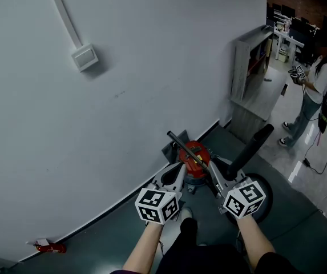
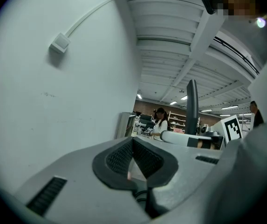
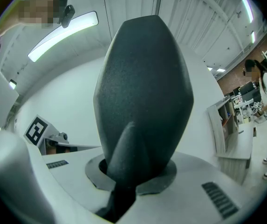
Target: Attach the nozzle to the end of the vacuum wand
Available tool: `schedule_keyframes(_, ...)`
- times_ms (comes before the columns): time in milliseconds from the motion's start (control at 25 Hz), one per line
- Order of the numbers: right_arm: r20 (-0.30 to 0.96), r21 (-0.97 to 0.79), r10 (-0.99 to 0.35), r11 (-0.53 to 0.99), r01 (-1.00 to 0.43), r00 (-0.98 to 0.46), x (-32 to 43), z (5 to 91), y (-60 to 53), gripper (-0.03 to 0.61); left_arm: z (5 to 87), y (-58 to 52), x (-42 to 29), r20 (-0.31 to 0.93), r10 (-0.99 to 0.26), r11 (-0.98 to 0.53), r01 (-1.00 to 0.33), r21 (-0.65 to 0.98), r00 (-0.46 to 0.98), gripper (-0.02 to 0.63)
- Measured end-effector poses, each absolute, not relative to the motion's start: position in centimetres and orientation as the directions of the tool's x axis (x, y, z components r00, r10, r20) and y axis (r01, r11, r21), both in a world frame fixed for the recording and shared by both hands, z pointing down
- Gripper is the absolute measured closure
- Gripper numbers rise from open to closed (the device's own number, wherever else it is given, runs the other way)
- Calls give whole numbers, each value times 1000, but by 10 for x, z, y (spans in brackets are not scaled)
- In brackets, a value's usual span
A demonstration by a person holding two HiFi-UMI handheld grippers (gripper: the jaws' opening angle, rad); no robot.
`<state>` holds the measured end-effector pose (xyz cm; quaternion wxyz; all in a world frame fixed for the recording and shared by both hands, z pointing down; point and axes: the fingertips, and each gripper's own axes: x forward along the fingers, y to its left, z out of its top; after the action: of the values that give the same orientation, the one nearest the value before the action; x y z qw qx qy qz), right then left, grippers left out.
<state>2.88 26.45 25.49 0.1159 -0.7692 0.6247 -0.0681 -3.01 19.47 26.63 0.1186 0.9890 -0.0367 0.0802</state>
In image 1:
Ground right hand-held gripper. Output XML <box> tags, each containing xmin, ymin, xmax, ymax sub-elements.
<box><xmin>208</xmin><ymin>157</ymin><xmax>267</xmax><ymax>220</ymax></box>

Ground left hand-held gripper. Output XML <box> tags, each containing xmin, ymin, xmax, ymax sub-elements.
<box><xmin>134</xmin><ymin>163</ymin><xmax>188</xmax><ymax>225</ymax></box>

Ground grey metal rod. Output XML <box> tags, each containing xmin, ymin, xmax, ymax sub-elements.
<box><xmin>167</xmin><ymin>130</ymin><xmax>211</xmax><ymax>173</ymax></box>

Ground black vacuum cleaner nozzle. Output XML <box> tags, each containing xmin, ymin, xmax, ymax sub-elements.
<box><xmin>225</xmin><ymin>123</ymin><xmax>275</xmax><ymax>182</ymax></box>

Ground person's right forearm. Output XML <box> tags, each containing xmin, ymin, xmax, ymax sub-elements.
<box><xmin>235</xmin><ymin>215</ymin><xmax>277</xmax><ymax>271</ymax></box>

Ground person's left forearm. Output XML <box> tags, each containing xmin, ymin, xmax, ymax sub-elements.
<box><xmin>122</xmin><ymin>221</ymin><xmax>164</xmax><ymax>274</ymax></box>

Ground grey wooden cabinet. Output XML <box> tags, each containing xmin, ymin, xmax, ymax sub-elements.
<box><xmin>228</xmin><ymin>24</ymin><xmax>288</xmax><ymax>138</ymax></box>

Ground person's black trousers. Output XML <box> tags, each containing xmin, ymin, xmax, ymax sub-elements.
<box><xmin>156</xmin><ymin>217</ymin><xmax>252</xmax><ymax>274</ymax></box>

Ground person's dark shirt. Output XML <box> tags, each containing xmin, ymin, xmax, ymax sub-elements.
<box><xmin>253</xmin><ymin>251</ymin><xmax>305</xmax><ymax>274</ymax></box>

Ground red fire extinguisher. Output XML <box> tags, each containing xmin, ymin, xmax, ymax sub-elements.
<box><xmin>33</xmin><ymin>239</ymin><xmax>67</xmax><ymax>254</ymax></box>

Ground white desk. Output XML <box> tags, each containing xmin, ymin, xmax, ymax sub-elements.
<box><xmin>273</xmin><ymin>29</ymin><xmax>305</xmax><ymax>63</ymax></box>

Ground black cable with adapter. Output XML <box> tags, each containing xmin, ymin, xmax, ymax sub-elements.
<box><xmin>302</xmin><ymin>141</ymin><xmax>327</xmax><ymax>188</ymax></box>

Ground white wall switch box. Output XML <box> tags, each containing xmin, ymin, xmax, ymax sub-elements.
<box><xmin>71</xmin><ymin>43</ymin><xmax>100</xmax><ymax>73</ymax></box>

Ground white wall cable conduit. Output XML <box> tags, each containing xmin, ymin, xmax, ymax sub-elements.
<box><xmin>46</xmin><ymin>0</ymin><xmax>83</xmax><ymax>48</ymax></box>

